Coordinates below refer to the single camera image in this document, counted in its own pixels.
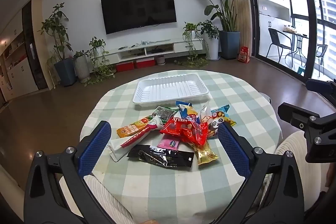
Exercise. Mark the wall television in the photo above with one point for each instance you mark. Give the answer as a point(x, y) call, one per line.
point(139, 7)

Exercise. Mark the tall leafy tree plant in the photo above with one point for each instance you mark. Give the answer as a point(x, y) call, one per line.
point(56, 29)

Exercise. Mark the red chocolate bag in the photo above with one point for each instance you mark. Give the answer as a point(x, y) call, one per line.
point(187, 130)

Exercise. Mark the red paper bag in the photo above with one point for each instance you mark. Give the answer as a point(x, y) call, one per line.
point(243, 54)

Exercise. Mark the blue panda snack packet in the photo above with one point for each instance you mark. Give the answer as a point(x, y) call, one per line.
point(221, 119)

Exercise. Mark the white plastic tray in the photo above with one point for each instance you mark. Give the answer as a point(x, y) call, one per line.
point(170, 88)

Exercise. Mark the tall white planter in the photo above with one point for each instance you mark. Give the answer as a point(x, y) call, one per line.
point(212, 48)

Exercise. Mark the white ribbed planter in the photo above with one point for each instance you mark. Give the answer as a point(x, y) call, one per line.
point(82, 67)

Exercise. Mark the wooden wall cabinet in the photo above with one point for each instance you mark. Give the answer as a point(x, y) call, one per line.
point(18, 56)

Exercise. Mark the blue biscuit packet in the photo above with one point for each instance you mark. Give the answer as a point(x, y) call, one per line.
point(187, 111)

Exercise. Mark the black balcony chair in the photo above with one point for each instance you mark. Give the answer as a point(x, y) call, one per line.
point(278, 41)
point(321, 54)

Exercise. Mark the grey-blue square planter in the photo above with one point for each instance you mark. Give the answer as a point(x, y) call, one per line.
point(229, 44)

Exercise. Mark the gold snack packet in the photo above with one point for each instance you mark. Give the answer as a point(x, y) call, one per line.
point(206, 154)

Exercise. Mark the small blue stool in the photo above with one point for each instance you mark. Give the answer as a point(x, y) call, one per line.
point(302, 70)

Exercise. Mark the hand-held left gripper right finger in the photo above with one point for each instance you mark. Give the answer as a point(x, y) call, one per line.
point(232, 145)

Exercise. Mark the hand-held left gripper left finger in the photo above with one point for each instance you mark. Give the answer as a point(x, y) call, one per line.
point(95, 142)

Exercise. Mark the orange snack packet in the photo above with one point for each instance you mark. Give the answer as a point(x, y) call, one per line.
point(132, 128)

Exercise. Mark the round balcony table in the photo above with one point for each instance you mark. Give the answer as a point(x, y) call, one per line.
point(298, 37)

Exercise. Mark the small round pot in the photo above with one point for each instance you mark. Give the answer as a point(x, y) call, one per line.
point(160, 60)

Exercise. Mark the white television console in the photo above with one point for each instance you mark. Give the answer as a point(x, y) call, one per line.
point(168, 48)

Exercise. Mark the black snack packet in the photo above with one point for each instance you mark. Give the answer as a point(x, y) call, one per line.
point(162, 155)

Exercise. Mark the clear snack packet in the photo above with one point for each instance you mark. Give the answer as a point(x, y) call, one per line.
point(206, 119)

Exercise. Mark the round table with checked cloth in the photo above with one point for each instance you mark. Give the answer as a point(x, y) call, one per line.
point(162, 187)

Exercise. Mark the white ribbed cloth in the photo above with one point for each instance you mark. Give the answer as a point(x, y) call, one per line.
point(291, 145)

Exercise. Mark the black sliding door frame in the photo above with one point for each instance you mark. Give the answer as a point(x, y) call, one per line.
point(253, 3)

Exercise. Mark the climbing pothos plant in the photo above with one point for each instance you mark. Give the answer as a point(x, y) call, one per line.
point(99, 56)

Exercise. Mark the dark blue planter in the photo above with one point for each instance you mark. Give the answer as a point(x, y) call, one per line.
point(65, 71)

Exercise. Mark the trailing pothos plant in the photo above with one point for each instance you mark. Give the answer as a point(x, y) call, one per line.
point(191, 37)

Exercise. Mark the red storage box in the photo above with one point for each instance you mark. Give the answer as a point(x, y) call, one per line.
point(145, 63)
point(124, 66)

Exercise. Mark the pink snack packet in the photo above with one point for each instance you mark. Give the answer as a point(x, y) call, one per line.
point(168, 142)

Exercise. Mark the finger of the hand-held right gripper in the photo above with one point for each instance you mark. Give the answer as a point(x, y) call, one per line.
point(302, 119)
point(319, 86)

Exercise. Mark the green seed packet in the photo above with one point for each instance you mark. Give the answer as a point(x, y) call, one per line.
point(164, 114)

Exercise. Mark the beige curtain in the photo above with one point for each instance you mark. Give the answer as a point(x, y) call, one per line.
point(240, 11)

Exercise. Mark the white and red long packet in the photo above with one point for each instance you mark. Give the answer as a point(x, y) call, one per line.
point(131, 141)

